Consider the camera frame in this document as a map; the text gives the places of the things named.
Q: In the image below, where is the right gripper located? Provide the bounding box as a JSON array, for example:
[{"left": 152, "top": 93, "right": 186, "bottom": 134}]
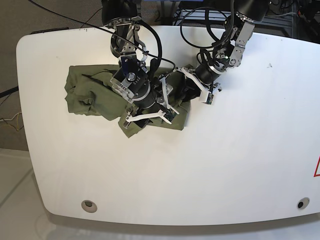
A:
[{"left": 122, "top": 74, "right": 180, "bottom": 128}]

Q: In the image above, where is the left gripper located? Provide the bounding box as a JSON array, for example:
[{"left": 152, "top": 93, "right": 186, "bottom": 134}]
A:
[{"left": 175, "top": 63, "right": 223, "bottom": 100}]

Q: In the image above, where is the olive green T-shirt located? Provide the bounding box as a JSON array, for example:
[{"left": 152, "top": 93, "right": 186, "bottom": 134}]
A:
[{"left": 64, "top": 64, "right": 191, "bottom": 138}]

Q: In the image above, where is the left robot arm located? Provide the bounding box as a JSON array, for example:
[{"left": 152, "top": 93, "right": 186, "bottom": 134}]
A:
[{"left": 176, "top": 0, "right": 270, "bottom": 104}]

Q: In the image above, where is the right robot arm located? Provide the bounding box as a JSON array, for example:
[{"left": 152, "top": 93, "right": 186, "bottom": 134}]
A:
[{"left": 101, "top": 0, "right": 179, "bottom": 128}]

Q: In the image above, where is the grey metal table leg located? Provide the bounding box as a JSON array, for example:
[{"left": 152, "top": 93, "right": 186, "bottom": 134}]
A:
[{"left": 156, "top": 0, "right": 180, "bottom": 26}]

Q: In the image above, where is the black bar under table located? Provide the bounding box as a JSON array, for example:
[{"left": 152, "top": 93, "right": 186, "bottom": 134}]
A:
[{"left": 0, "top": 86, "right": 19, "bottom": 98}]

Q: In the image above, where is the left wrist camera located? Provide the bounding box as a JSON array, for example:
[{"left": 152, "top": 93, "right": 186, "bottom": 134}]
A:
[{"left": 199, "top": 91, "right": 214, "bottom": 105}]

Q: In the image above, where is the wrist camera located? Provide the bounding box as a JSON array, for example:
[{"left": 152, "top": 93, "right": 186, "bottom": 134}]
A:
[
  {"left": 160, "top": 110, "right": 177, "bottom": 125},
  {"left": 199, "top": 91, "right": 214, "bottom": 105}
]

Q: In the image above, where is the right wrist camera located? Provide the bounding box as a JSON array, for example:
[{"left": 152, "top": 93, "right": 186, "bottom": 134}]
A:
[{"left": 160, "top": 110, "right": 177, "bottom": 125}]

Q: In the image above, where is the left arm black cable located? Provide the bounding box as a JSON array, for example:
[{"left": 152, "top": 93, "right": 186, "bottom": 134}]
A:
[{"left": 179, "top": 6, "right": 236, "bottom": 66}]

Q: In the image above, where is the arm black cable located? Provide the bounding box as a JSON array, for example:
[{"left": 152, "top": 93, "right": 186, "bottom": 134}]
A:
[
  {"left": 179, "top": 6, "right": 236, "bottom": 66},
  {"left": 134, "top": 21, "right": 177, "bottom": 83}
]

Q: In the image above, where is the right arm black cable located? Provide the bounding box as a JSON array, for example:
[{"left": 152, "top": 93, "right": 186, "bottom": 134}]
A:
[{"left": 134, "top": 21, "right": 177, "bottom": 83}]

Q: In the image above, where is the left table cable grommet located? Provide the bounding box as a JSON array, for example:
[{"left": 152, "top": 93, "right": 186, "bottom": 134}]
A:
[{"left": 81, "top": 200, "right": 98, "bottom": 213}]

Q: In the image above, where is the table cable grommet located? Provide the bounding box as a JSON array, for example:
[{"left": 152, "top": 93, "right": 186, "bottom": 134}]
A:
[
  {"left": 81, "top": 200, "right": 98, "bottom": 213},
  {"left": 297, "top": 197, "right": 310, "bottom": 210}
]

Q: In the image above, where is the grey metal frame rail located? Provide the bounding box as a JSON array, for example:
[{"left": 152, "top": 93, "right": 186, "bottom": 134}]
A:
[{"left": 175, "top": 9, "right": 293, "bottom": 35}]

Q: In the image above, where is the black floor cable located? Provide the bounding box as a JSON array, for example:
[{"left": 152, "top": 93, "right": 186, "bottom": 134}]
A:
[{"left": 79, "top": 7, "right": 103, "bottom": 29}]

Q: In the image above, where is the white floor cable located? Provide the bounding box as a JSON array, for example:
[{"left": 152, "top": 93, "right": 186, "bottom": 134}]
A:
[{"left": 0, "top": 112, "right": 21, "bottom": 124}]

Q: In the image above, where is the right table cable grommet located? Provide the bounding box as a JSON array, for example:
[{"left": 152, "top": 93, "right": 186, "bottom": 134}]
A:
[{"left": 297, "top": 197, "right": 310, "bottom": 210}]

